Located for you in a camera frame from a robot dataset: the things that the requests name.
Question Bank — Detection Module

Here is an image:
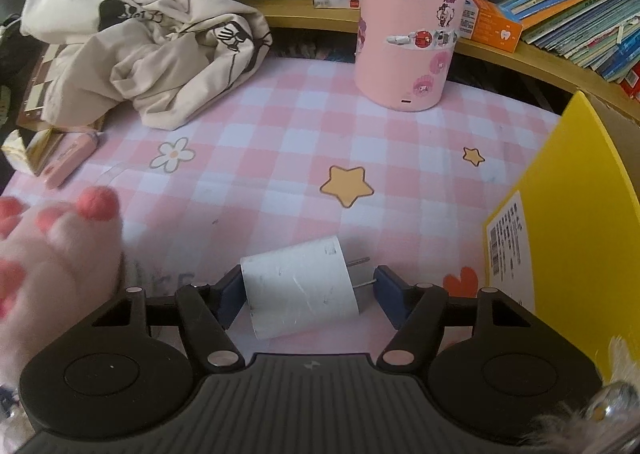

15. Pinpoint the cream printed cloth bag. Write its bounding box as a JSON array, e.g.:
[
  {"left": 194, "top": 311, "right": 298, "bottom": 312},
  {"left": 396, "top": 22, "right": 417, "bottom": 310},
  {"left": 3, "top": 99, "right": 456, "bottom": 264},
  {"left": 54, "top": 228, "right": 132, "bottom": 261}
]
[{"left": 22, "top": 0, "right": 273, "bottom": 131}]

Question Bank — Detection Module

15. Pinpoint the pink plush pig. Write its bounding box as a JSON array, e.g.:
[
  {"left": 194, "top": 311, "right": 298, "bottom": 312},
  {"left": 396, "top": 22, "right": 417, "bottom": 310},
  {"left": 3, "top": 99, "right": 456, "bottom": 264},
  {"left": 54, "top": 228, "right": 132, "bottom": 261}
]
[{"left": 0, "top": 186, "right": 126, "bottom": 385}]

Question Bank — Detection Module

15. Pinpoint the yellow cardboard box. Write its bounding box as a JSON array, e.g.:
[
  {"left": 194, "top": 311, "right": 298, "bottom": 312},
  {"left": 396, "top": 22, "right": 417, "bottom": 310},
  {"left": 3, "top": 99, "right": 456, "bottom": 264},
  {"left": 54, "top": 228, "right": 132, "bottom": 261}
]
[{"left": 482, "top": 90, "right": 640, "bottom": 385}]

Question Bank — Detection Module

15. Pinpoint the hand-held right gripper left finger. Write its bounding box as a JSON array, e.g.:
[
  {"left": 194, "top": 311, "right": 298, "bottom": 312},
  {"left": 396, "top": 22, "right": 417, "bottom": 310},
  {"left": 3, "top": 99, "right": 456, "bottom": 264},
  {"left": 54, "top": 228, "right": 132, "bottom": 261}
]
[{"left": 90, "top": 266, "right": 246, "bottom": 372}]

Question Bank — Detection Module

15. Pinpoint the wooden bookshelf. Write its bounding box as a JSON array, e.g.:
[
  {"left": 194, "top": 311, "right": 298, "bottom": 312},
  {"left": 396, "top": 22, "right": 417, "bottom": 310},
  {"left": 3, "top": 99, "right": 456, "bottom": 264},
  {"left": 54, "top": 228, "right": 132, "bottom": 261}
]
[{"left": 165, "top": 0, "right": 640, "bottom": 125}]

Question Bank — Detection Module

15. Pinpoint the pale yellow wedge pack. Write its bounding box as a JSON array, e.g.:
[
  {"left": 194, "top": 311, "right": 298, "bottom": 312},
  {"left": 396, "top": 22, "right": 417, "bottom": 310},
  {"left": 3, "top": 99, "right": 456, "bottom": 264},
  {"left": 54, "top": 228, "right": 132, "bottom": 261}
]
[{"left": 0, "top": 130, "right": 36, "bottom": 170}]

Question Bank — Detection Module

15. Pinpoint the pink stickered cylinder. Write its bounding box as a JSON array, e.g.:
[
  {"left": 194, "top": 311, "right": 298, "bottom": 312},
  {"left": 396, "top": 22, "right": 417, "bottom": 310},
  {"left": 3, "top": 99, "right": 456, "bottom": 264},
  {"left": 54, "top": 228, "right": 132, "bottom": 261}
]
[{"left": 354, "top": 0, "right": 475, "bottom": 112}]

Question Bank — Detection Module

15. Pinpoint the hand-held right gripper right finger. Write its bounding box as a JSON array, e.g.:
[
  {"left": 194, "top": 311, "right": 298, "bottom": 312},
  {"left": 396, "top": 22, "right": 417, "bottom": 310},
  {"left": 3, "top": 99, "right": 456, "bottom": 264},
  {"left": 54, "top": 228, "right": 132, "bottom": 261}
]
[{"left": 372, "top": 265, "right": 538, "bottom": 370}]

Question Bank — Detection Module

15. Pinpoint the pink checked desktop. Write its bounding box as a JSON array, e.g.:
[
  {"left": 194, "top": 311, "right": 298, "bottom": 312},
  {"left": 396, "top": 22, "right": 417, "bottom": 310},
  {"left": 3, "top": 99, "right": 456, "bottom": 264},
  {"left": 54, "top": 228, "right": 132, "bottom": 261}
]
[{"left": 0, "top": 56, "right": 566, "bottom": 385}]

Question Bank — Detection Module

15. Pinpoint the small orange box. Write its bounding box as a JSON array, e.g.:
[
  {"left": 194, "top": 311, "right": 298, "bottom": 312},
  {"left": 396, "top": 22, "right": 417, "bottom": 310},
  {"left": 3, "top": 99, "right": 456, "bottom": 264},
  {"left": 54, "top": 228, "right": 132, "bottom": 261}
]
[{"left": 462, "top": 0, "right": 523, "bottom": 53}]

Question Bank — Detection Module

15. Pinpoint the white charger plug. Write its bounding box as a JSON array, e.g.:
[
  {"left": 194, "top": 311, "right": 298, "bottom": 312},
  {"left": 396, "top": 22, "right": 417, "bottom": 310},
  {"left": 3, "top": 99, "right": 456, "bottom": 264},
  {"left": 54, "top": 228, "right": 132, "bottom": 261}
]
[{"left": 240, "top": 236, "right": 373, "bottom": 341}]

